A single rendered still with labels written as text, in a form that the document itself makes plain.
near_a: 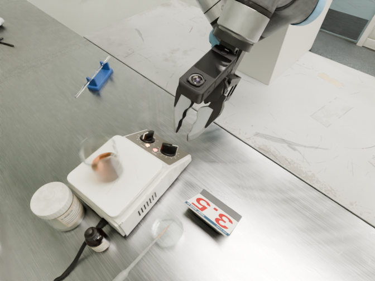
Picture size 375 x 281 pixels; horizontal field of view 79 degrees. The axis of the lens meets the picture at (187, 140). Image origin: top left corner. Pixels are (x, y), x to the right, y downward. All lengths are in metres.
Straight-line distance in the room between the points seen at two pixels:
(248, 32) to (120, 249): 0.41
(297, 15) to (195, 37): 0.50
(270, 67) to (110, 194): 0.52
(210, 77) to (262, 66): 0.36
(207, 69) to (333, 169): 0.36
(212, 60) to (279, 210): 0.30
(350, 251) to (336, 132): 0.28
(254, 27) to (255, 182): 0.29
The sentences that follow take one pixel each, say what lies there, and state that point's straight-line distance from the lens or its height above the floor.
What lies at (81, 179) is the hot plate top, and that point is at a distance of 0.42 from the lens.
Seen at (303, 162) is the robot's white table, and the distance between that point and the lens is 0.56.
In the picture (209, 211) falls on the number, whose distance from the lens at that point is 0.43.
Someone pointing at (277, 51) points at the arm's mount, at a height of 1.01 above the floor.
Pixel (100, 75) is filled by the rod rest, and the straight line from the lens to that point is 0.75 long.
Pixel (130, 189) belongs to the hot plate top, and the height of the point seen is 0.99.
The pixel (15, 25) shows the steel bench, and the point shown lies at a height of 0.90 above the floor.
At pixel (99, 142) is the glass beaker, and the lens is 0.38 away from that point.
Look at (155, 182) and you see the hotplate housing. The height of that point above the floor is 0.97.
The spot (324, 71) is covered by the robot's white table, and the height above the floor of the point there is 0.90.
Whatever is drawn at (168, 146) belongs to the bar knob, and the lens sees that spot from 0.45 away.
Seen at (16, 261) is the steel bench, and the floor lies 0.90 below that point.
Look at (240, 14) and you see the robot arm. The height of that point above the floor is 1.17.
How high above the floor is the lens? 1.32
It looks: 52 degrees down
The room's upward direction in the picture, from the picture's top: straight up
